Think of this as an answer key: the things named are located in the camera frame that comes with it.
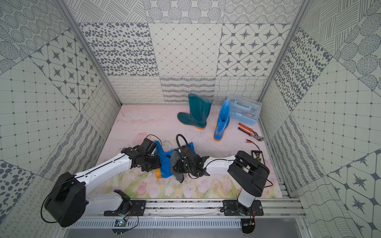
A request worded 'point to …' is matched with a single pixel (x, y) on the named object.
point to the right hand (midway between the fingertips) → (175, 169)
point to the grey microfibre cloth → (175, 155)
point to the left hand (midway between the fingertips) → (164, 166)
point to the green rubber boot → (199, 107)
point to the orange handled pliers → (254, 134)
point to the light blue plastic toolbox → (244, 110)
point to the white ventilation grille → (153, 223)
